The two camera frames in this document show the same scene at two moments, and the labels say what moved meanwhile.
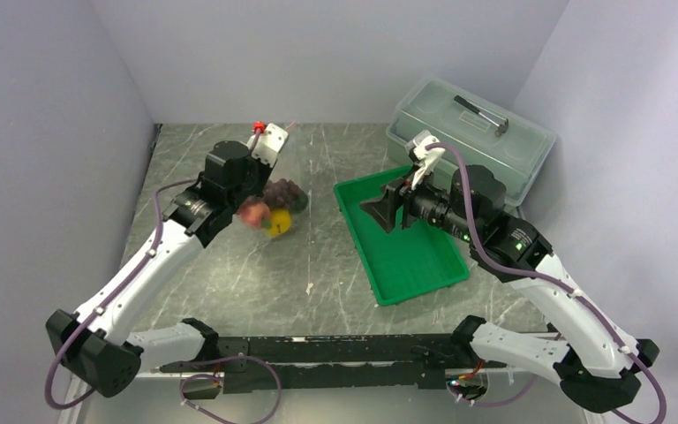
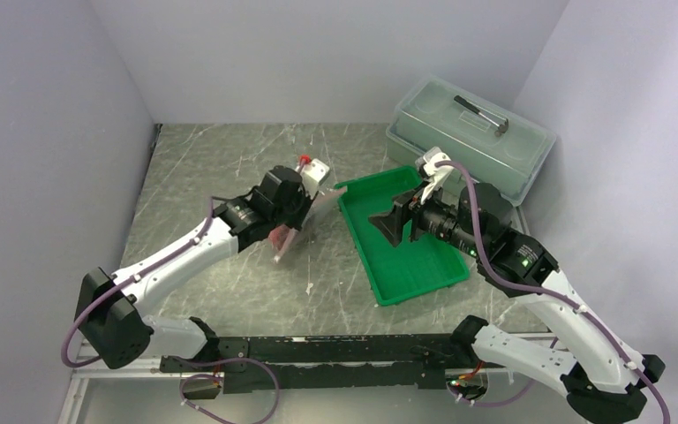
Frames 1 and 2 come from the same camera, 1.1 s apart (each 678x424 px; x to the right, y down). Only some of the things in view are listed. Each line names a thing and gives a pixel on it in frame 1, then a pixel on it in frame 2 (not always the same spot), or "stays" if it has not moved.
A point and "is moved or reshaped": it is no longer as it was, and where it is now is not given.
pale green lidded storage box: (466, 124) stays
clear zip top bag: (282, 207) is moved or reshaped
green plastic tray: (405, 262) stays
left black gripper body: (257, 177) → (295, 214)
